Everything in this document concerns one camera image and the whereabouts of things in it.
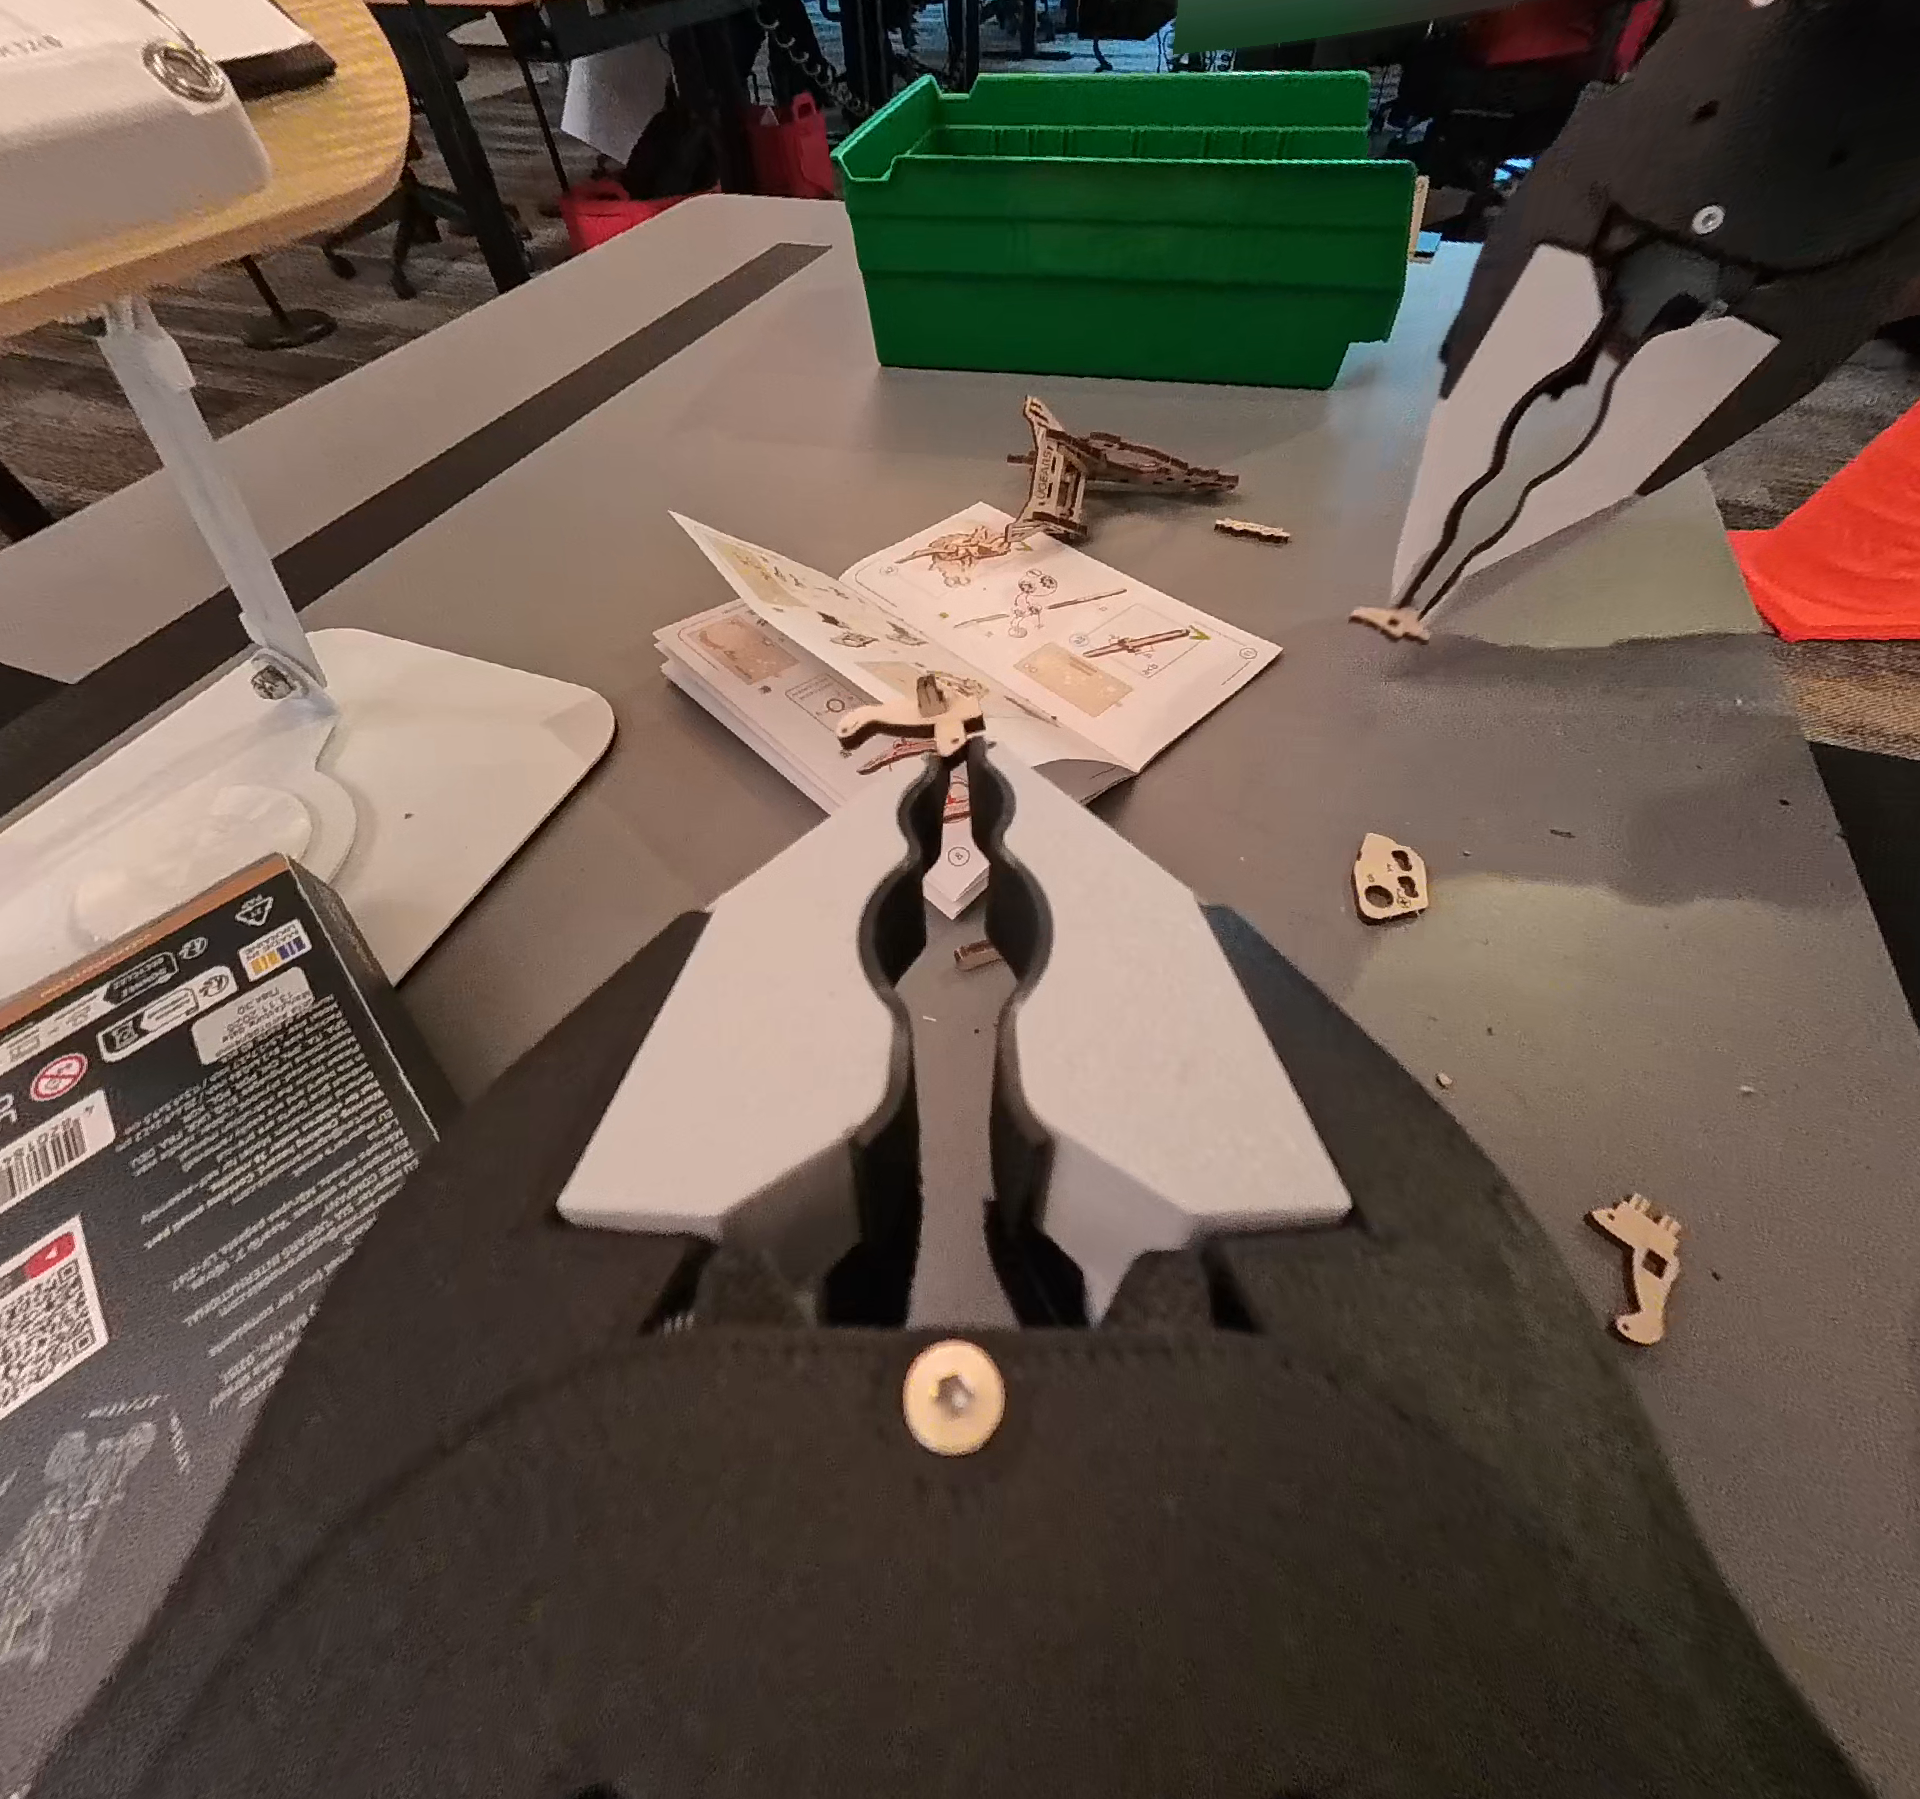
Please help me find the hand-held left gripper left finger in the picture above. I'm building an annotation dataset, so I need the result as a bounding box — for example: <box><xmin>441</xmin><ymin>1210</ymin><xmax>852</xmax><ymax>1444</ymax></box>
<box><xmin>557</xmin><ymin>755</ymin><xmax>939</xmax><ymax>1327</ymax></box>

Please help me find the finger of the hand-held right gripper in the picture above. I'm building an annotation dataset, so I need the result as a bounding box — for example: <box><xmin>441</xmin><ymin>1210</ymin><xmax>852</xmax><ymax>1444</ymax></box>
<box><xmin>1387</xmin><ymin>242</ymin><xmax>1621</xmax><ymax>617</ymax></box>
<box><xmin>1411</xmin><ymin>315</ymin><xmax>1786</xmax><ymax>623</ymax></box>

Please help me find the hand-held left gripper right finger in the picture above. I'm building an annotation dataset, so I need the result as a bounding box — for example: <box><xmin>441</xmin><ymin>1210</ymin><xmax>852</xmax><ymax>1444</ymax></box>
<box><xmin>968</xmin><ymin>747</ymin><xmax>1356</xmax><ymax>1327</ymax></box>

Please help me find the wooden axle lever assembly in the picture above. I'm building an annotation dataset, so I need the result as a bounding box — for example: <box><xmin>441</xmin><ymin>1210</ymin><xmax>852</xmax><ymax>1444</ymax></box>
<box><xmin>835</xmin><ymin>671</ymin><xmax>991</xmax><ymax>826</ymax></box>

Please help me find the wooden model assembly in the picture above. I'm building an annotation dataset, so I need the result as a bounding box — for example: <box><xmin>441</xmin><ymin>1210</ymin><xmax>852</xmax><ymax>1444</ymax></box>
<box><xmin>1008</xmin><ymin>395</ymin><xmax>1241</xmax><ymax>540</ymax></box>

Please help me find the wooden plate with holes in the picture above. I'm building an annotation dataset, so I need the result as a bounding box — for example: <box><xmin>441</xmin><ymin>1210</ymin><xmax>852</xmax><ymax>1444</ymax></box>
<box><xmin>1352</xmin><ymin>833</ymin><xmax>1434</xmax><ymax>925</ymax></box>

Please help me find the printed instruction booklet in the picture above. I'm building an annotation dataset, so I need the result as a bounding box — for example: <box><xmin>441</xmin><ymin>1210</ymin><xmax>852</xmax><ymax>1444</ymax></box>
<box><xmin>653</xmin><ymin>501</ymin><xmax>1285</xmax><ymax>919</ymax></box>

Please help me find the white metal stand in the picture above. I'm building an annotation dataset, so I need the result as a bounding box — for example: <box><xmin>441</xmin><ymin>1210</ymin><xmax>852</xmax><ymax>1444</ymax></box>
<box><xmin>0</xmin><ymin>299</ymin><xmax>621</xmax><ymax>996</ymax></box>

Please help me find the black cardboard kit box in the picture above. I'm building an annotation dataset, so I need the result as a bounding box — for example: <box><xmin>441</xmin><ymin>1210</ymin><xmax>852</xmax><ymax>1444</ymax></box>
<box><xmin>0</xmin><ymin>854</ymin><xmax>460</xmax><ymax>1681</ymax></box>

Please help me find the red canister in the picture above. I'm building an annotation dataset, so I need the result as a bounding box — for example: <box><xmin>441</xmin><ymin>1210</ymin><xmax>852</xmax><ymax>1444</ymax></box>
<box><xmin>745</xmin><ymin>92</ymin><xmax>837</xmax><ymax>199</ymax></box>

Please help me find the red bag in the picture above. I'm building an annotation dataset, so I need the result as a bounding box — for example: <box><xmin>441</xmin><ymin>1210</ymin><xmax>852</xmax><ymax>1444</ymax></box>
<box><xmin>563</xmin><ymin>176</ymin><xmax>680</xmax><ymax>255</ymax></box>

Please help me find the wooden board on stand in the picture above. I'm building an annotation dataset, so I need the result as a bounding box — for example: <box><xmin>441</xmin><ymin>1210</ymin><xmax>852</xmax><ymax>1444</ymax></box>
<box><xmin>0</xmin><ymin>0</ymin><xmax>417</xmax><ymax>337</ymax></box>

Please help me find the white electronic device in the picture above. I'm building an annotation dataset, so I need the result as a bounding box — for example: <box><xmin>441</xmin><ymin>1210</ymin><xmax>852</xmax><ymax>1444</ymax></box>
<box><xmin>0</xmin><ymin>0</ymin><xmax>276</xmax><ymax>277</ymax></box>

